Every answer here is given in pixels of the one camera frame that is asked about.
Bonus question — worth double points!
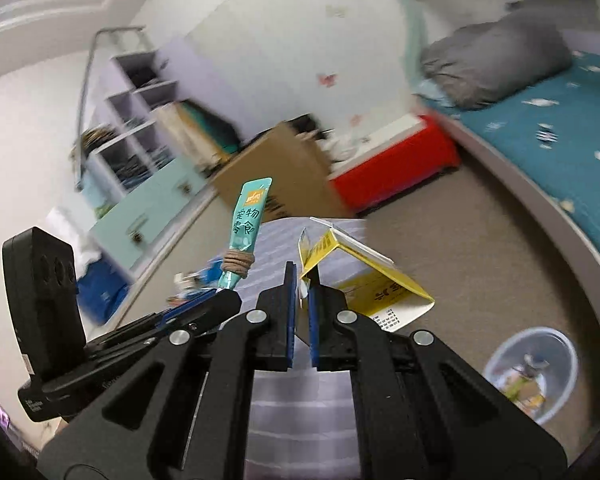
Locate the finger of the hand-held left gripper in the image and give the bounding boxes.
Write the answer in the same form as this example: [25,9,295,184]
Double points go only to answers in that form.
[155,295,221,325]
[86,289,244,357]

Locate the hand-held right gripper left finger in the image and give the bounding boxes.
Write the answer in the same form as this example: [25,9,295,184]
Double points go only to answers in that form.
[36,260,298,480]

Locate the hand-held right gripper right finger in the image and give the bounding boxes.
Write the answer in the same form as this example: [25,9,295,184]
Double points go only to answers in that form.
[307,262,568,480]

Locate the brown elastic band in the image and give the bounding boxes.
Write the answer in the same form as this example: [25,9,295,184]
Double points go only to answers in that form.
[221,254,256,276]

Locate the yellow white carton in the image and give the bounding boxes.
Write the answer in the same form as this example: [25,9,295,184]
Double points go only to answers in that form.
[298,216,437,335]

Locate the teal stick packet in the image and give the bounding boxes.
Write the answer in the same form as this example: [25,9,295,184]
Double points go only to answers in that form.
[215,176,273,292]

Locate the heap of mixed wrappers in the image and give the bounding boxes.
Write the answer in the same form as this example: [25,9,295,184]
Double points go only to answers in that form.
[500,352,548,408]

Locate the pale blue plastic bin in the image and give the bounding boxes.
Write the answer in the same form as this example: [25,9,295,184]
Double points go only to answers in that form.
[481,326,579,427]

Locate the blue shopping bag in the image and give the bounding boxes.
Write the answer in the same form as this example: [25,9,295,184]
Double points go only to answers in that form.
[75,260,131,326]

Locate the white low cabinet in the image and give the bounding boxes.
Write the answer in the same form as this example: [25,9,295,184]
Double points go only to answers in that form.
[105,190,226,331]

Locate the white paper bag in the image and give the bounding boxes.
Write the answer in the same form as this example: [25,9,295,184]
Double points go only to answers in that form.
[47,205,106,271]

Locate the mint drawer pinecone knob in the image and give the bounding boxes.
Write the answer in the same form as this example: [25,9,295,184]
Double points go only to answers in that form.
[90,175,181,271]
[150,155,216,211]

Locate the large brown cardboard box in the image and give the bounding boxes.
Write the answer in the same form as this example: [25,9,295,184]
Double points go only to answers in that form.
[212,121,358,221]

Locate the folded jeans pile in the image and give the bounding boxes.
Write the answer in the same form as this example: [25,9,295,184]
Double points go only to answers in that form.
[112,145,173,186]

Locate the brown folded clothes pile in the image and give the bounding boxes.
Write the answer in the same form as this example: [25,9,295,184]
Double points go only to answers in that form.
[72,127,111,156]

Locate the red storage box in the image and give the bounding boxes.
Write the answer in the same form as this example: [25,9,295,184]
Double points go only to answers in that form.
[327,115,463,213]

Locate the white plastic bag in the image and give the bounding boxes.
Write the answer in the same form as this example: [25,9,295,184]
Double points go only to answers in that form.
[325,132,361,161]

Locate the beige hanging jacket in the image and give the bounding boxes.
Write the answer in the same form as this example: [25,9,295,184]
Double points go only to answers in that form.
[155,102,216,166]

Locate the green hanging garment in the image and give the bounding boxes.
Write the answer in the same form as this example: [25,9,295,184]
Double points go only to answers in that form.
[185,100,241,151]

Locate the black clothes heap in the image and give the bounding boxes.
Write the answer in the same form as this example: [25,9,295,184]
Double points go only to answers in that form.
[285,115,321,136]

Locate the lavender stair shelf cabinet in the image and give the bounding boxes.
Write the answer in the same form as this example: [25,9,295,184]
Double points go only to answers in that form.
[75,50,216,281]

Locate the grey metal handrail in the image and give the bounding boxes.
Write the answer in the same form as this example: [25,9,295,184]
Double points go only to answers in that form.
[75,27,156,161]

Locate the white wardrobe doors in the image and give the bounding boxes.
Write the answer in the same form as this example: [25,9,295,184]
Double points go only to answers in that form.
[185,0,416,141]

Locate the bed with teal sheet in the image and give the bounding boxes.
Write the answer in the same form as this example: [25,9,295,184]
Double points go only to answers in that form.
[415,50,600,276]

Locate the grey duvet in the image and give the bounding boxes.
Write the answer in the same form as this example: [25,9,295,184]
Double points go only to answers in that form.
[420,7,573,111]

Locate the mint bunk bed frame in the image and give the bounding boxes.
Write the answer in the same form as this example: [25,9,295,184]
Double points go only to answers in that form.
[365,0,600,321]

